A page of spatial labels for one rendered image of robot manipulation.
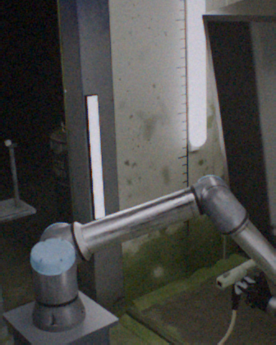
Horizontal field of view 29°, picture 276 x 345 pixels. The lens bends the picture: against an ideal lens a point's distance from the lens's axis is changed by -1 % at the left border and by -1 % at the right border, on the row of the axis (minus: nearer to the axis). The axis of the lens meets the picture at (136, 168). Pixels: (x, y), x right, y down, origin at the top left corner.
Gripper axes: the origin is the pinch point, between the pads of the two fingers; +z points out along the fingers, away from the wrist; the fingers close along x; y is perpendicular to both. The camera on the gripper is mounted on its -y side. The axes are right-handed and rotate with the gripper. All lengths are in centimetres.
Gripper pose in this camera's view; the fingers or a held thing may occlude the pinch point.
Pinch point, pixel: (236, 278)
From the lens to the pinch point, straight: 244.9
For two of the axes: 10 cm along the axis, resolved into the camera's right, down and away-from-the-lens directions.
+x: 7.6, -2.8, 5.8
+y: 0.1, 9.0, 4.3
